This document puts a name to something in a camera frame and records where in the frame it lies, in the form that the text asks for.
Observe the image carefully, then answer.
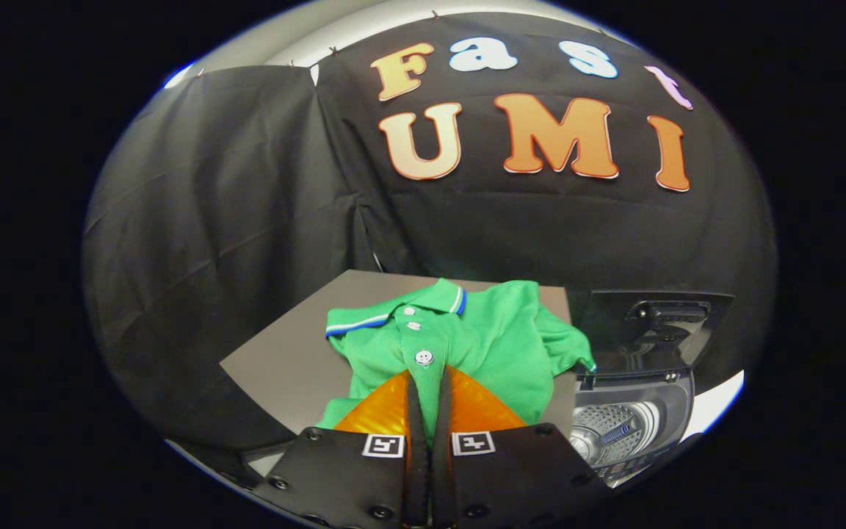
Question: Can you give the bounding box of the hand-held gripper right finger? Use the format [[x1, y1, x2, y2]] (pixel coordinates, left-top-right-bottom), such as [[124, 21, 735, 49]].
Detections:
[[430, 365, 615, 529]]

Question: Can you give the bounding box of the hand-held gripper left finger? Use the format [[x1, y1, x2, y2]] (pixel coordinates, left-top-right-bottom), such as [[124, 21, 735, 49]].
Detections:
[[250, 370, 432, 529]]

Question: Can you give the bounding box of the green polo shirt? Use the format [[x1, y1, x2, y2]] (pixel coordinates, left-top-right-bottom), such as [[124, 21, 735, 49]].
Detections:
[[317, 278, 597, 443]]

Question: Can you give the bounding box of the grey washing machine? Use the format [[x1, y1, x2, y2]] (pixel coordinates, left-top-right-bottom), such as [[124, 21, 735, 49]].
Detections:
[[568, 367, 697, 487]]

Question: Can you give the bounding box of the dark washing machine lid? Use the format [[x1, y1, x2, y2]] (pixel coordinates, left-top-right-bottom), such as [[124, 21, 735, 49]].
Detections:
[[574, 289, 737, 380]]

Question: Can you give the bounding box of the grey side table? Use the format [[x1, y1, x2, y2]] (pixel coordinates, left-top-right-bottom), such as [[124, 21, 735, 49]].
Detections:
[[219, 270, 578, 442]]

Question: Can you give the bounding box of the white board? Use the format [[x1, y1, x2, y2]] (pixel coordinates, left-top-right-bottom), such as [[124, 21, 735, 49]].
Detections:
[[680, 370, 745, 442]]

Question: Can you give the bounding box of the row of small backdrop clips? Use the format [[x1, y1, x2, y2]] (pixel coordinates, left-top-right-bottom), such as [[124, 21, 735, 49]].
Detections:
[[192, 9, 611, 78]]

